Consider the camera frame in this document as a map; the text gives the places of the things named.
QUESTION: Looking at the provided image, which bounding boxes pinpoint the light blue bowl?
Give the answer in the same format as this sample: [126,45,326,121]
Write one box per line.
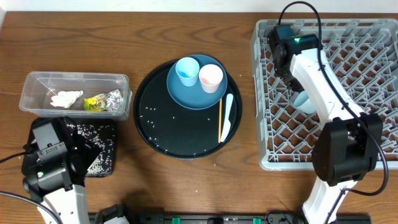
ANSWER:
[293,91,316,114]

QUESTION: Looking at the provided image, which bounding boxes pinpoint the pink cup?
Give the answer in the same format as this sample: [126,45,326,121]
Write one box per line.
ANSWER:
[199,64,223,93]

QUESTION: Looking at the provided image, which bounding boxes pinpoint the light blue cup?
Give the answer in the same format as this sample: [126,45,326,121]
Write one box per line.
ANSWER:
[175,57,200,87]

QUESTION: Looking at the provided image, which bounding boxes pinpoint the dark blue plate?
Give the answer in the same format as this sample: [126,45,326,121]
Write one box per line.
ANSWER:
[167,54,228,110]

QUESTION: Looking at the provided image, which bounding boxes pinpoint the yellow snack wrapper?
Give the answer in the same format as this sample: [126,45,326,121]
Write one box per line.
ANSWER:
[83,89,123,112]

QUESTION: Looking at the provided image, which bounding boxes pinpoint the cooked white rice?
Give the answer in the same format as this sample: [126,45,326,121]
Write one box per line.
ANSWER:
[67,123,115,177]

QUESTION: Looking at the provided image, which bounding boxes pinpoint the white tissue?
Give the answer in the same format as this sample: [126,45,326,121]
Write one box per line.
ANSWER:
[50,90,84,108]

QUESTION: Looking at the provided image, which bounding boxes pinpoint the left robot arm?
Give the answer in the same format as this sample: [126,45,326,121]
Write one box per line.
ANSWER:
[21,117,101,223]

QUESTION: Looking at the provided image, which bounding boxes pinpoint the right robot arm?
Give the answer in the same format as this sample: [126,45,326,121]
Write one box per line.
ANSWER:
[267,26,385,223]

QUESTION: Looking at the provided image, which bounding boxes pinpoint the grey dishwasher rack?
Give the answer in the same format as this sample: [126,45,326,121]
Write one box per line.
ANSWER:
[251,19,397,170]

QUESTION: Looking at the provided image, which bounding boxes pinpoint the light blue plastic knife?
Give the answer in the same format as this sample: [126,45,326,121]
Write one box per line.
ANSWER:
[220,93,234,142]

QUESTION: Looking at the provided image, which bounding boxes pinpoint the wooden chopstick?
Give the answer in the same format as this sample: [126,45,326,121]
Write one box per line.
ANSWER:
[218,98,223,143]

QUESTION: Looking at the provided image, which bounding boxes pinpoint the round black serving tray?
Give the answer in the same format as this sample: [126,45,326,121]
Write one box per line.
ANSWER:
[133,60,243,159]

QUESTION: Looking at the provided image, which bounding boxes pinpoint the black rectangular tray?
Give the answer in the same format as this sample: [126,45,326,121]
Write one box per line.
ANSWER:
[21,116,117,183]

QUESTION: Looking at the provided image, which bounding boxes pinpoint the clear plastic bin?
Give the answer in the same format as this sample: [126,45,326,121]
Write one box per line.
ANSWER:
[19,72,132,121]

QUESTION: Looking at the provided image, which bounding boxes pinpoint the black mounting rail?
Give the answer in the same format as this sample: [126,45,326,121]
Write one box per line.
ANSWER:
[88,212,373,224]

